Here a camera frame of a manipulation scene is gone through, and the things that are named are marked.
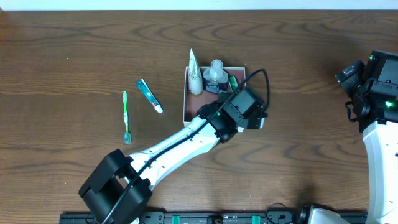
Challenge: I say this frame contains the green toothbrush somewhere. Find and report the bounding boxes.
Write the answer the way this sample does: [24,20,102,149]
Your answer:
[123,91,132,144]

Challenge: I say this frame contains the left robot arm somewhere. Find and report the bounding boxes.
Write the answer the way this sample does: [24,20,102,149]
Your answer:
[78,88,268,223]

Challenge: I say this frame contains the teal toothpaste tube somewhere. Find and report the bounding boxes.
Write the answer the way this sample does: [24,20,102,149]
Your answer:
[136,79,164,114]

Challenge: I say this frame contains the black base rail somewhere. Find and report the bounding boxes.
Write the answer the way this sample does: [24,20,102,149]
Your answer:
[58,203,369,224]

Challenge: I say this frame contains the white standing tube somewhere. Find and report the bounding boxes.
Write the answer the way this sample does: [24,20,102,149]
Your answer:
[188,49,203,95]

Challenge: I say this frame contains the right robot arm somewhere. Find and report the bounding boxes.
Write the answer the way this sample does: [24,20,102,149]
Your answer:
[335,50,397,224]

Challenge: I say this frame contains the white box pink interior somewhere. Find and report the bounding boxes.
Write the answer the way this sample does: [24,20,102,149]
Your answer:
[183,67,246,126]

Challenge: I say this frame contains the green soap box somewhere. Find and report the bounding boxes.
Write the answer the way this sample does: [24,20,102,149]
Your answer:
[228,76,238,92]

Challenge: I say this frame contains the clear sanitizer bottle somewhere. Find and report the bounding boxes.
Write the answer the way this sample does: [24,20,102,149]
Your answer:
[203,59,229,94]

